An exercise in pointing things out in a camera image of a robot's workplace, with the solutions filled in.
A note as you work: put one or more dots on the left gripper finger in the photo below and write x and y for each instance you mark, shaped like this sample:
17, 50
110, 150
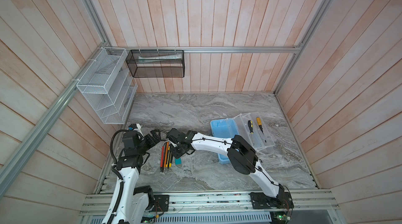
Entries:
152, 142
155, 134

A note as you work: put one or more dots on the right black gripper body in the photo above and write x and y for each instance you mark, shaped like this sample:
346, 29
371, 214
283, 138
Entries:
177, 150

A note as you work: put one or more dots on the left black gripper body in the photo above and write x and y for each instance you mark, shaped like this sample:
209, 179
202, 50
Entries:
140, 147

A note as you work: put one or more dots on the light blue plastic tool box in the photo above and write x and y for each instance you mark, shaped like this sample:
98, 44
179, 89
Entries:
238, 125

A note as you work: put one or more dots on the black yellow handled screwdriver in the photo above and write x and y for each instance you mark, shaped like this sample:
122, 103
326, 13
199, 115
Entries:
250, 126

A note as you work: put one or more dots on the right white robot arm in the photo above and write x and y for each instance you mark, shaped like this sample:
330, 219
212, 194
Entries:
244, 160

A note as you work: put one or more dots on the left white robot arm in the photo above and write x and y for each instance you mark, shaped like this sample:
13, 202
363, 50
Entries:
128, 207

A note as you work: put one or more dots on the teal flat tool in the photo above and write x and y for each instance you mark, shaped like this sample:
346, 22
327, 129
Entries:
178, 162

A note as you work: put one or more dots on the yellow black utility knife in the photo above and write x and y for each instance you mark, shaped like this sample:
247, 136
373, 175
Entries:
169, 165

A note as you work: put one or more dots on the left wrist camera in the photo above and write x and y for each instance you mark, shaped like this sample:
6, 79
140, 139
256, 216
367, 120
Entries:
134, 127

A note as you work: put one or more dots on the white wire mesh shelf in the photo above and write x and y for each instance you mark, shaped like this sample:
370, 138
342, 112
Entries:
107, 86

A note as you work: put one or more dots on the black wire mesh basket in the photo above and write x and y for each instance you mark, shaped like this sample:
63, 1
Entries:
156, 63

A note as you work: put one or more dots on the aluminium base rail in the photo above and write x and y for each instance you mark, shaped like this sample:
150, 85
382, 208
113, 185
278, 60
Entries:
216, 201

